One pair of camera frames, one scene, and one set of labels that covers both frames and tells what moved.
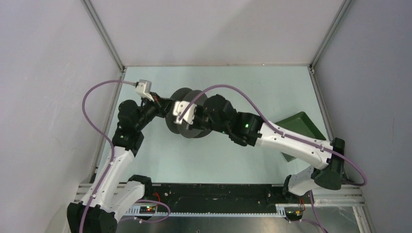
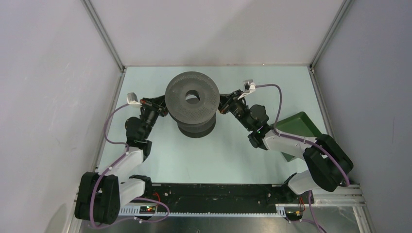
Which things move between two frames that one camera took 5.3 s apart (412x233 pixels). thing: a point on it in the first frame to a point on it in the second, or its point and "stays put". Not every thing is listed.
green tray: [300, 124] stays put
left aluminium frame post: [104, 33] stays put
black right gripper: [195, 125] to [227, 101]
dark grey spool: [187, 94] to [192, 97]
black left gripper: [161, 105] stays put
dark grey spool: [196, 133] stays put
